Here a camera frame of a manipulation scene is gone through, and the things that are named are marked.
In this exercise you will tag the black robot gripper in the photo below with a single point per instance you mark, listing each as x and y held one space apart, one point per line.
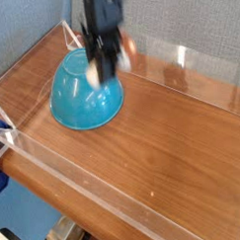
103 18

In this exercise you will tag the teal blue upturned bowl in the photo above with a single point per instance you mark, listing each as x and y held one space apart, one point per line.
74 103

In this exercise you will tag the clear acrylic tray wall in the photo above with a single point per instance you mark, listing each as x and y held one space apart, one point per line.
167 167

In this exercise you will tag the white brown-capped toy mushroom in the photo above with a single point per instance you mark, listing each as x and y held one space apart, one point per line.
103 67

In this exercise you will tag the metal frame below table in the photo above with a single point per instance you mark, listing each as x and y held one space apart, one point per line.
65 229

